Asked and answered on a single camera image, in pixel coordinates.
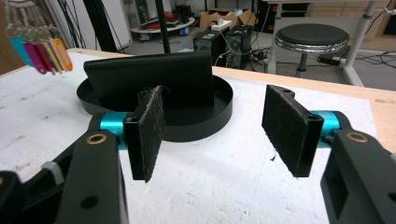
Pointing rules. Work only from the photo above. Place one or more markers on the black wallet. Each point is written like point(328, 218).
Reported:
point(124, 77)

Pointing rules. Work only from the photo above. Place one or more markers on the white wall panel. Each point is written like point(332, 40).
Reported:
point(120, 21)

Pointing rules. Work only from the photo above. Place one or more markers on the white foam mat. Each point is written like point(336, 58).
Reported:
point(218, 186)

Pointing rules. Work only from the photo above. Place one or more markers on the black computer tower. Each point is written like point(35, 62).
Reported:
point(207, 45)
point(238, 46)

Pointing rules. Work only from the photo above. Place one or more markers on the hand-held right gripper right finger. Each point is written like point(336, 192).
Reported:
point(289, 130)

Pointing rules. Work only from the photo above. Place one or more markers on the round white table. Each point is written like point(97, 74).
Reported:
point(174, 26)

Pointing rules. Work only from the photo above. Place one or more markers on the white power adapter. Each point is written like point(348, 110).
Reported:
point(221, 25)

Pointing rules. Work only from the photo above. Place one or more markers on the cardboard box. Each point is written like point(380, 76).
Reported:
point(214, 17)

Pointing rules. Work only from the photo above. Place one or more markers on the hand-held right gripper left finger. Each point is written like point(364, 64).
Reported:
point(148, 133)

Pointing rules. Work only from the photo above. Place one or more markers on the black oval tray with hanger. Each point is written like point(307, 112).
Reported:
point(199, 124)

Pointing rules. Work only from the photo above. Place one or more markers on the black round stool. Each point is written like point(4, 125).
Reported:
point(311, 35)

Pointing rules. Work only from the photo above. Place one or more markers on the keyring with coloured tags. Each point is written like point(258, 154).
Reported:
point(40, 54)

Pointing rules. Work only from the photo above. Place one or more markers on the white desk frame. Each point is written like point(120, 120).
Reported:
point(358, 40)

